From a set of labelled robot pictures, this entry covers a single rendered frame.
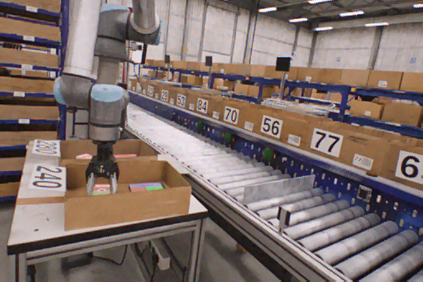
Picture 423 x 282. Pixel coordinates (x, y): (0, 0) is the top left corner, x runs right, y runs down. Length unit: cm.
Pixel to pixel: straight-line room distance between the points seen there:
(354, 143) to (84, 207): 115
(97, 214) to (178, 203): 25
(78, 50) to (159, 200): 56
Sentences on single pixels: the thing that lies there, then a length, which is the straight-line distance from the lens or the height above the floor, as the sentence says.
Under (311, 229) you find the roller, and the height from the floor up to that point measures 74.
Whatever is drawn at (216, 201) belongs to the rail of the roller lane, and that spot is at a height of 71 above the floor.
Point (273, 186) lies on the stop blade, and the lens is 125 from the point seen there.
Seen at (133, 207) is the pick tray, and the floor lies 80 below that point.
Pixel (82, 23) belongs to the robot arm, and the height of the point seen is 134.
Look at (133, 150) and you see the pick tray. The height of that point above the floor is 79.
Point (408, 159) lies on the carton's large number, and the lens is 136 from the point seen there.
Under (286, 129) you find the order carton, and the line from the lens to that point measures 166.
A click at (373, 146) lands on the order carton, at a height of 101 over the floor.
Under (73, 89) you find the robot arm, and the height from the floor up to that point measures 113.
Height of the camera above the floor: 122
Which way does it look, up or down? 10 degrees down
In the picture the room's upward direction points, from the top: 7 degrees clockwise
